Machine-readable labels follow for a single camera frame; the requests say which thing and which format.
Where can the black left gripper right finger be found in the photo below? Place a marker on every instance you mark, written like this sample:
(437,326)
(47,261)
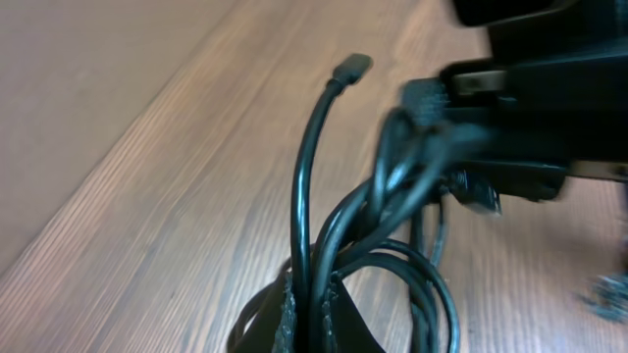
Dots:
(343,329)

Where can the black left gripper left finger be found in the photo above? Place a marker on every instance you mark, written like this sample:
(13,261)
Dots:
(273,314)

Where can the cardboard wall panel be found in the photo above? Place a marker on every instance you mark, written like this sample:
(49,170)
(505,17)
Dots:
(74,75)

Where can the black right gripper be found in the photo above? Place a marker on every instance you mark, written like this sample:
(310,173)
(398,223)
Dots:
(553,92)

